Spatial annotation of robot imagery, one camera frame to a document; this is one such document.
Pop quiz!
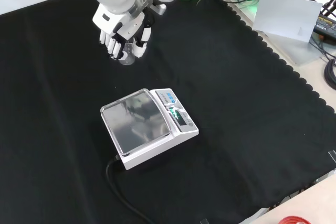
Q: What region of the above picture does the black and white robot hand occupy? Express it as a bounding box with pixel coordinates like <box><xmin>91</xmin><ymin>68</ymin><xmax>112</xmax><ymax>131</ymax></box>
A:
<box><xmin>92</xmin><ymin>4</ymin><xmax>155</xmax><ymax>61</ymax></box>

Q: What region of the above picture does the small clear glass beaker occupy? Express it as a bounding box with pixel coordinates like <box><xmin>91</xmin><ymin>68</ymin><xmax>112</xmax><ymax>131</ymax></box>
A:
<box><xmin>118</xmin><ymin>40</ymin><xmax>136</xmax><ymax>66</ymax></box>

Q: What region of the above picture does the white electronic balance steel pan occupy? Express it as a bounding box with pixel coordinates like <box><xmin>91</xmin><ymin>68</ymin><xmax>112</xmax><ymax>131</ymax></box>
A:
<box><xmin>100</xmin><ymin>88</ymin><xmax>200</xmax><ymax>171</ymax></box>

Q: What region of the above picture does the black bench cloth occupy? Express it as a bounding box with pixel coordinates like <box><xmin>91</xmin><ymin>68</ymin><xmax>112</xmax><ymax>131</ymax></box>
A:
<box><xmin>0</xmin><ymin>0</ymin><xmax>336</xmax><ymax>224</ymax></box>

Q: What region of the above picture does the black power adapter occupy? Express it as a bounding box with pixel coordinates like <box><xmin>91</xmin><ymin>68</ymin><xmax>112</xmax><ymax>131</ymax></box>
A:
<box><xmin>313</xmin><ymin>11</ymin><xmax>336</xmax><ymax>38</ymax></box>

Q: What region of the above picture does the red round object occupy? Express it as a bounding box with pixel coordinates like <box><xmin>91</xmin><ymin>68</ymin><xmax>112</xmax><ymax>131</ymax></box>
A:
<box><xmin>278</xmin><ymin>215</ymin><xmax>310</xmax><ymax>224</ymax></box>

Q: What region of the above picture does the black balance power cable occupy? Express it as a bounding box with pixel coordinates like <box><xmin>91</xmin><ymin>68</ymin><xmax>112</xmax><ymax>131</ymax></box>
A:
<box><xmin>106</xmin><ymin>155</ymin><xmax>155</xmax><ymax>224</ymax></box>

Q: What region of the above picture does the coiled black cable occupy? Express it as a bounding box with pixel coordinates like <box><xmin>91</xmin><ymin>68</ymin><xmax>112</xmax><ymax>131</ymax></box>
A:
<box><xmin>324</xmin><ymin>58</ymin><xmax>336</xmax><ymax>90</ymax></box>

